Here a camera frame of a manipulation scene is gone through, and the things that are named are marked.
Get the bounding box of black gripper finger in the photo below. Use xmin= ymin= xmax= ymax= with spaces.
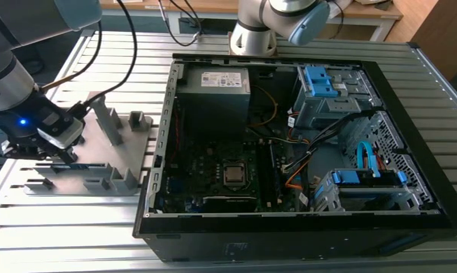
xmin=58 ymin=148 xmax=80 ymax=166
xmin=0 ymin=139 xmax=60 ymax=162

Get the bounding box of grey parts rack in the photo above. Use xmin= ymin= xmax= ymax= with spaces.
xmin=21 ymin=96 xmax=153 ymax=197

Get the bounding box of green motherboard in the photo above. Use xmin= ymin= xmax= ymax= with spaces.
xmin=163 ymin=139 xmax=312 ymax=214

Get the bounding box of grey power supply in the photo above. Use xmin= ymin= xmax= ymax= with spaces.
xmin=175 ymin=67 xmax=251 ymax=143

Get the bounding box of silver CPU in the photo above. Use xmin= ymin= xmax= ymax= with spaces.
xmin=225 ymin=166 xmax=247 ymax=183

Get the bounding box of black graphics card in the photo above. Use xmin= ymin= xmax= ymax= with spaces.
xmin=201 ymin=195 xmax=257 ymax=213

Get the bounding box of black PC case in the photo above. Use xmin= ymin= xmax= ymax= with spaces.
xmin=132 ymin=52 xmax=457 ymax=263

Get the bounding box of grey metal drive cage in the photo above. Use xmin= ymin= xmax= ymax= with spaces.
xmin=313 ymin=167 xmax=426 ymax=213
xmin=291 ymin=64 xmax=384 ymax=134

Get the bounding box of empty blue disk carrier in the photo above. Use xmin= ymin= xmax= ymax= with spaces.
xmin=304 ymin=65 xmax=347 ymax=98

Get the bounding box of hard disk in blue carrier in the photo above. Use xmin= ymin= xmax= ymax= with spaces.
xmin=331 ymin=168 xmax=408 ymax=189

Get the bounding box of brown wooden cabinet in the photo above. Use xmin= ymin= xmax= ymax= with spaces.
xmin=386 ymin=0 xmax=457 ymax=83

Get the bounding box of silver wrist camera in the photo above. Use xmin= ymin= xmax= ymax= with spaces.
xmin=36 ymin=115 xmax=85 ymax=151

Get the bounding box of black camera cable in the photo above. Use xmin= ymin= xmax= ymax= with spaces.
xmin=37 ymin=19 xmax=104 ymax=92
xmin=71 ymin=0 xmax=139 ymax=116

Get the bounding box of orange wire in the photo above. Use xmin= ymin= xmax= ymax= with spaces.
xmin=283 ymin=158 xmax=313 ymax=191

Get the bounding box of black cable bundle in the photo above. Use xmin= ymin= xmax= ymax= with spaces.
xmin=280 ymin=107 xmax=384 ymax=174

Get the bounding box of blue SATA cable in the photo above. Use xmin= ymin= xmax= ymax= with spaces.
xmin=355 ymin=140 xmax=382 ymax=179

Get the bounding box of wooden desk white frame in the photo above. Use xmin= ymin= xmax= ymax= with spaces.
xmin=99 ymin=0 xmax=403 ymax=43

